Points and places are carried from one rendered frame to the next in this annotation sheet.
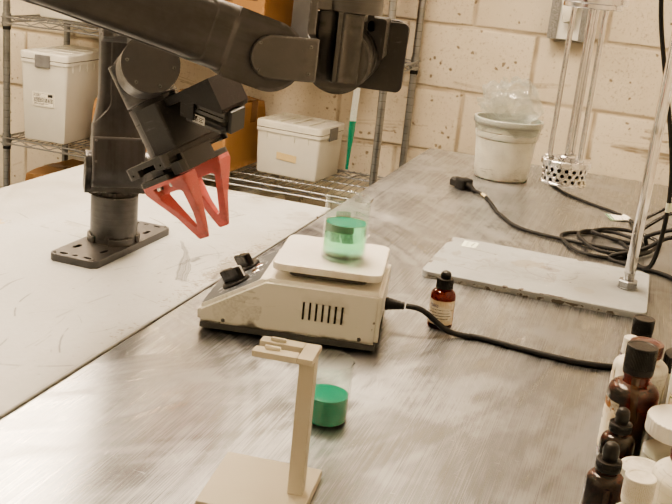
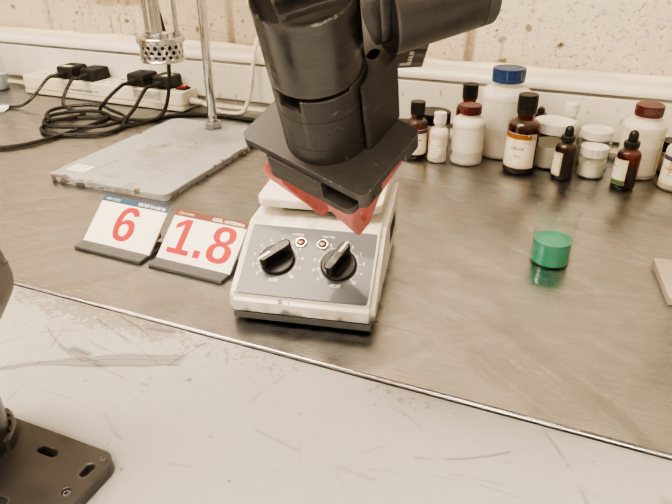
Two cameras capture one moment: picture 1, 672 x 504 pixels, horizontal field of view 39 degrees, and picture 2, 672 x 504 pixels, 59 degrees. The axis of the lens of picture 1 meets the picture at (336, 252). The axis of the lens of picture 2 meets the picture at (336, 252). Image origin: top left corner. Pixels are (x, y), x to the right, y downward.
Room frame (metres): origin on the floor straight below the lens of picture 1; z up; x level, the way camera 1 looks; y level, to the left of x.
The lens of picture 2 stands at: (0.98, 0.56, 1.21)
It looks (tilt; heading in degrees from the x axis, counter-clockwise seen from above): 29 degrees down; 275
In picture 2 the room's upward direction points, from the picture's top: straight up
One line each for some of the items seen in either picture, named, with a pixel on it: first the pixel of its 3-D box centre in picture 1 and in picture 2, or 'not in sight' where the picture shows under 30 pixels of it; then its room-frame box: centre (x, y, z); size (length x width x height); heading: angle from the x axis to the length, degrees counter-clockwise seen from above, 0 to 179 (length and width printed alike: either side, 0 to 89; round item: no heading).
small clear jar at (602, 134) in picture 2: not in sight; (594, 146); (0.67, -0.31, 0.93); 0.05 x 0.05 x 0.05
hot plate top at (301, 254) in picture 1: (333, 257); (329, 182); (1.03, 0.00, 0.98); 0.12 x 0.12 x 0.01; 84
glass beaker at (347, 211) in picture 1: (347, 226); not in sight; (1.02, -0.01, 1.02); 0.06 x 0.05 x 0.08; 39
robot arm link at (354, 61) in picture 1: (341, 51); not in sight; (0.85, 0.01, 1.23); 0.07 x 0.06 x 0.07; 174
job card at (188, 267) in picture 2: not in sight; (198, 244); (1.17, 0.03, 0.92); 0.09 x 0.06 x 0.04; 162
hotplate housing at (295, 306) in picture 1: (307, 290); (325, 232); (1.03, 0.03, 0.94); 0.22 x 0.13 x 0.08; 84
